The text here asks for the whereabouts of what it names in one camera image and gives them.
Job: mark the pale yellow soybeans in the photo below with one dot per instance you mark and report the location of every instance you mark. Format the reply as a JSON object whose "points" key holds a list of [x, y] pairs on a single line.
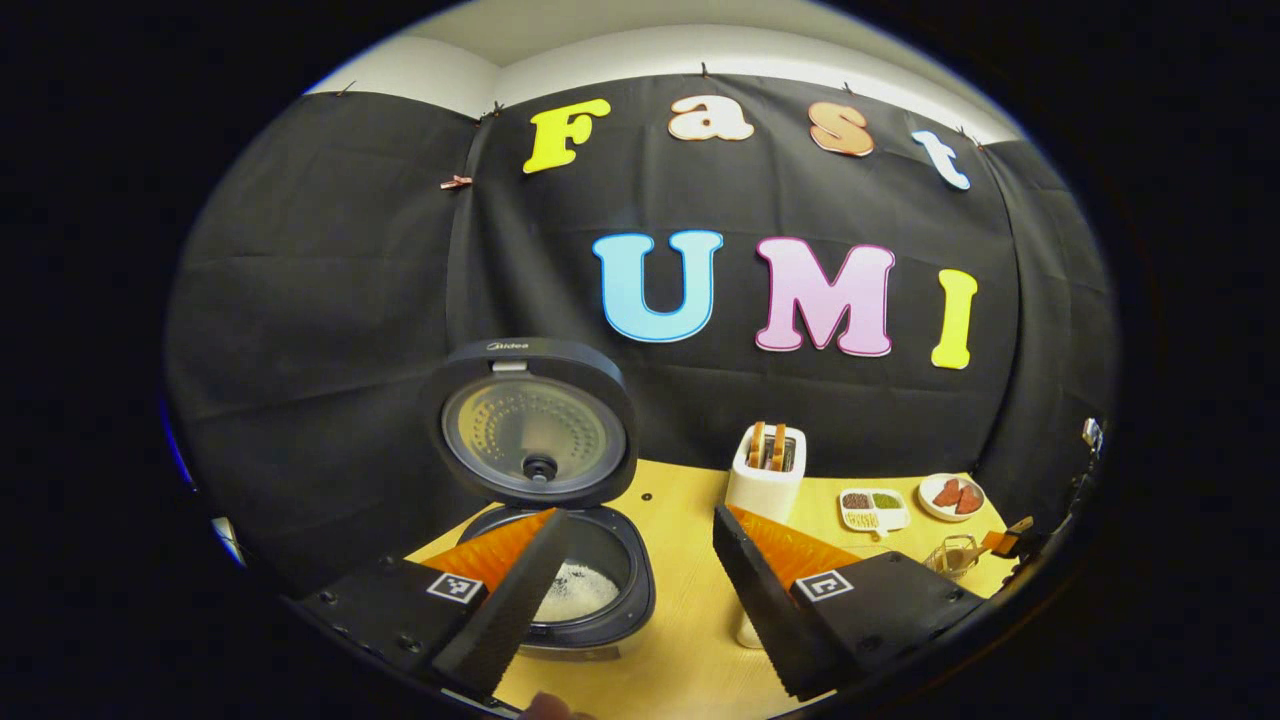
{"points": [[862, 520]]}

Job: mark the white divided dish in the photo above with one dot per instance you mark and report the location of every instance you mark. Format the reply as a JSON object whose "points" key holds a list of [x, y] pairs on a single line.
{"points": [[875, 512]]}

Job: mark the round white plate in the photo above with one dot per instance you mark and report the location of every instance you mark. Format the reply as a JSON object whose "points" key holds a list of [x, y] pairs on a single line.
{"points": [[950, 513]]}

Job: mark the dark brown beans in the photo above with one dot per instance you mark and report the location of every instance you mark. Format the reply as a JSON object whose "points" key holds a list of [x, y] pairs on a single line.
{"points": [[856, 500]]}

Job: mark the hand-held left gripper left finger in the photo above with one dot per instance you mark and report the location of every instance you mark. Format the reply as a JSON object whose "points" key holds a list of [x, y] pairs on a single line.
{"points": [[520, 600]]}

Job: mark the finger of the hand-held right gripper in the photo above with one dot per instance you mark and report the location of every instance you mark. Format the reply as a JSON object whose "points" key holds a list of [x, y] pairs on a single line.
{"points": [[998, 543]]}

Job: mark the green mung beans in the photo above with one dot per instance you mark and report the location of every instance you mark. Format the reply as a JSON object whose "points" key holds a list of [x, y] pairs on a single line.
{"points": [[887, 500]]}

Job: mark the red meat piece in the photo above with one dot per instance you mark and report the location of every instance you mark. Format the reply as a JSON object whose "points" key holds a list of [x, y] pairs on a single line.
{"points": [[970, 499], [947, 493]]}

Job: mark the white toaster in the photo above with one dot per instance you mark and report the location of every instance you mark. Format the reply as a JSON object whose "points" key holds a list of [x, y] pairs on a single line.
{"points": [[765, 490]]}

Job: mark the dark grey rice cooker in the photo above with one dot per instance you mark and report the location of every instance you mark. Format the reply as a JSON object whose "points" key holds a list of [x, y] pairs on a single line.
{"points": [[530, 440]]}

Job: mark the toast bread slice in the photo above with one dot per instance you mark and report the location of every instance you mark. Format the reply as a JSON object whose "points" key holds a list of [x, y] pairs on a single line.
{"points": [[757, 445], [778, 447]]}

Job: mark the white rice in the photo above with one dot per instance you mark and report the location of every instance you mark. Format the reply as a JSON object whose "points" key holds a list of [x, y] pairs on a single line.
{"points": [[585, 595]]}

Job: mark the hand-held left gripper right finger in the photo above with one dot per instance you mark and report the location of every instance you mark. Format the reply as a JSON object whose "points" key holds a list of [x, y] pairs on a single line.
{"points": [[770, 610]]}

